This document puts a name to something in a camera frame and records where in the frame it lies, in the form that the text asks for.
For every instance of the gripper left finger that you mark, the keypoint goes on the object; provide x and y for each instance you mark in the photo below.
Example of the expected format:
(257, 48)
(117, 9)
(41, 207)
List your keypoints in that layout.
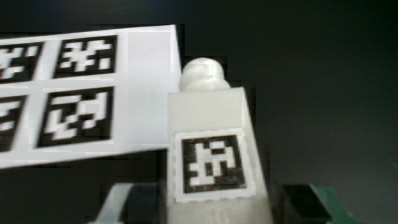
(129, 205)

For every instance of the white marker plate with tags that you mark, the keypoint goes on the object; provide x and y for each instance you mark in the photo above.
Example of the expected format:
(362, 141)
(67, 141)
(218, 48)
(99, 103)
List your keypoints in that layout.
(85, 83)

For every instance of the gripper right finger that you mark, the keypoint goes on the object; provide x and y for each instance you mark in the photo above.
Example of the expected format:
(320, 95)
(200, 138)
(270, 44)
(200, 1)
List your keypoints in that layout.
(309, 206)

